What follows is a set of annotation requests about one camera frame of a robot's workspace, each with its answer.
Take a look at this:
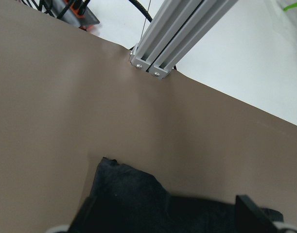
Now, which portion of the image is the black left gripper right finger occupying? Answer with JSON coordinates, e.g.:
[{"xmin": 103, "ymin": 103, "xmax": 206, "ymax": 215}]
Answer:
[{"xmin": 235, "ymin": 195, "xmax": 282, "ymax": 233}]

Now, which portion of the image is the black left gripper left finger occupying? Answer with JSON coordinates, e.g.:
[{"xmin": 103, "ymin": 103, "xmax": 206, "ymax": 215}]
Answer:
[{"xmin": 70, "ymin": 196, "xmax": 97, "ymax": 233}]

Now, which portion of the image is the black printed t-shirt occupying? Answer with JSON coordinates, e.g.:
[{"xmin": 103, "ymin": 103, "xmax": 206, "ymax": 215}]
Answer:
[{"xmin": 88, "ymin": 157, "xmax": 237, "ymax": 233}]

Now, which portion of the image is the brown table mat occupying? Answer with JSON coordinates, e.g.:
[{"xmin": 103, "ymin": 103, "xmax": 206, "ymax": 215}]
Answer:
[{"xmin": 0, "ymin": 0, "xmax": 297, "ymax": 233}]

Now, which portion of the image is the aluminium vertical post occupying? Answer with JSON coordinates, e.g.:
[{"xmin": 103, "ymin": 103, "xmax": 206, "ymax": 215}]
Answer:
[{"xmin": 129, "ymin": 0, "xmax": 237, "ymax": 79}]

